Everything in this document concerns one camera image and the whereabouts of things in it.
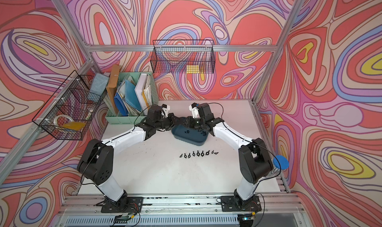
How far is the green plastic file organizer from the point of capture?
36.6 inches

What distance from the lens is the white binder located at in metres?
0.93

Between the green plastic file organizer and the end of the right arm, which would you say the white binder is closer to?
the green plastic file organizer

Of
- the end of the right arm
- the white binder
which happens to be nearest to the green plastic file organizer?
the white binder
